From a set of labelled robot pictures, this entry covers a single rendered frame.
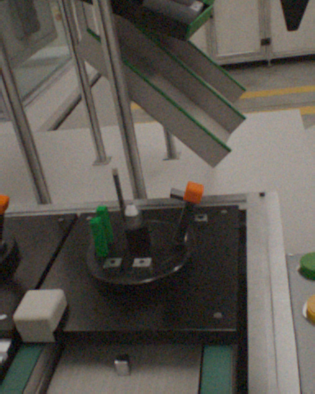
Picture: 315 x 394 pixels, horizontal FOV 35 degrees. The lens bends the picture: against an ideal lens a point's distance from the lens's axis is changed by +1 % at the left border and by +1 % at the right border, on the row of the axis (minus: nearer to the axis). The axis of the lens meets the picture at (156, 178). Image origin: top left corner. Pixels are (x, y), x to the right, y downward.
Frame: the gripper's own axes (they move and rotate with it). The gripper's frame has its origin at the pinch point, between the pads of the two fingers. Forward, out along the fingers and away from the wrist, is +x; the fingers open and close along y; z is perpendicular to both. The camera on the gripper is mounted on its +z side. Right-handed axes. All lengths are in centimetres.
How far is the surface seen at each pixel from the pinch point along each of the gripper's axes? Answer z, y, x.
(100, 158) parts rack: 41, -47, 38
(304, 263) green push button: -0.1, 6.9, 28.2
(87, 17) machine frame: 74, -159, 24
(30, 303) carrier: 29.9, 15.0, 26.3
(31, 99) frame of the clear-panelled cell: 78, -95, 38
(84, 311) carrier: 24.3, 14.2, 28.4
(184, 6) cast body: 13.4, -19.5, 2.7
